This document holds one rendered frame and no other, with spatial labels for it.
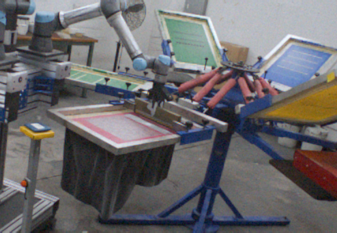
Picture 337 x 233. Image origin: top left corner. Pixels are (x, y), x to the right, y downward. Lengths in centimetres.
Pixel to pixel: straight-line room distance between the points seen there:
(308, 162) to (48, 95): 153
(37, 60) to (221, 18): 499
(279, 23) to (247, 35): 55
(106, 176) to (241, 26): 515
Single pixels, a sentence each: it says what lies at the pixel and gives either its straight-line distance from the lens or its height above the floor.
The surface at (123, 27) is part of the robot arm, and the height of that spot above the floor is 149.
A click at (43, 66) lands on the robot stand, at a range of 275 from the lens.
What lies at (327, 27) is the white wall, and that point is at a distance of 662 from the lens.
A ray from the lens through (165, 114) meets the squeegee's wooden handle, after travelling 268.
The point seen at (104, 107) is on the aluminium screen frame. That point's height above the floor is 98.
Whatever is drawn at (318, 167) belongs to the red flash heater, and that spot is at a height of 109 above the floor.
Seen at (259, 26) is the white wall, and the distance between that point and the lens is 705.
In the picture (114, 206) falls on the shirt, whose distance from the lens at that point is 248.
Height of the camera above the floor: 174
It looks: 17 degrees down
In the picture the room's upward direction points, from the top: 10 degrees clockwise
